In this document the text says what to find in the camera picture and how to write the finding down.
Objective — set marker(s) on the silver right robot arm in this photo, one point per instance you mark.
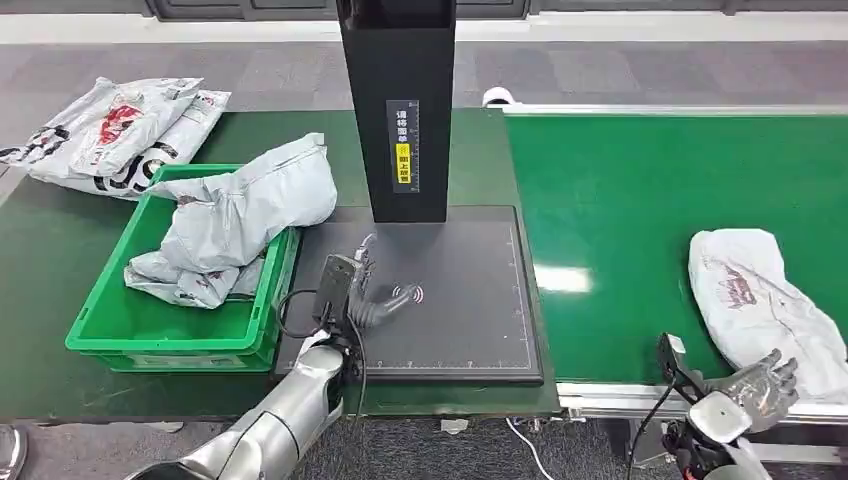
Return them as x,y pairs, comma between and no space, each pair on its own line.
719,417

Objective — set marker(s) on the aluminium conveyor frame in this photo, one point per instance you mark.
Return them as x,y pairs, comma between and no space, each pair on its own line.
596,397

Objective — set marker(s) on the white paper scrap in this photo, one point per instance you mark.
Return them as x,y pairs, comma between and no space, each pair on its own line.
166,427
454,426

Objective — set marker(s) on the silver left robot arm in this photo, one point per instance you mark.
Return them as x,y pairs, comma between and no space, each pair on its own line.
298,404

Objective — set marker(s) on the white parcel bag black letters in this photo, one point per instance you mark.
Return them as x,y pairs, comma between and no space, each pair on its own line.
189,136

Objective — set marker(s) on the white parcel bag red print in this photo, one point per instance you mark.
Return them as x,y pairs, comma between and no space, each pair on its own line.
762,311
252,199
132,124

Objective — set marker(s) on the white conveyor roller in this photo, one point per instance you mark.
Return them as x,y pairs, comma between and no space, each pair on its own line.
498,97

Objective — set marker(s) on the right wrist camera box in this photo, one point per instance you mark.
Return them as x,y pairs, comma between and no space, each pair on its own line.
679,371

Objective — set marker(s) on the green plastic crate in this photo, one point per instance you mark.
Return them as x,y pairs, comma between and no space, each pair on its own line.
199,324

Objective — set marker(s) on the black scanner platform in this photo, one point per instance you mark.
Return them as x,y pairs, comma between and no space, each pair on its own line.
464,298

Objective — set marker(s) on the dark cabinet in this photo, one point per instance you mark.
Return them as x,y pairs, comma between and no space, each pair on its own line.
265,8

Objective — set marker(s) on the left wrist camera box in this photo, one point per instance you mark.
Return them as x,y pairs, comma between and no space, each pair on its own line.
333,285

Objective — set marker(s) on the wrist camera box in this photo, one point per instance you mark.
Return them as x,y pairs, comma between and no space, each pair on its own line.
679,371
333,285

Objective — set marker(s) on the black scanner post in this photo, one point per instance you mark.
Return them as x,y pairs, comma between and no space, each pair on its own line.
371,132

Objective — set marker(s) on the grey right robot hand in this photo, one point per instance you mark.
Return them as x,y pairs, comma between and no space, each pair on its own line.
762,394

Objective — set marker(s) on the grey shoe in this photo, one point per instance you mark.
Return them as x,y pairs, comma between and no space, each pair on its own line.
12,454

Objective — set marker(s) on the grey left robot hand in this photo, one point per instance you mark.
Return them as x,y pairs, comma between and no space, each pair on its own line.
368,308

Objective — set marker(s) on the white parcel bag black print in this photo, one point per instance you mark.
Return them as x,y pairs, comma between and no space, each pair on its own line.
40,144

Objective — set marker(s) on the black and yellow label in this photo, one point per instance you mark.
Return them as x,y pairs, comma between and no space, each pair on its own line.
403,149

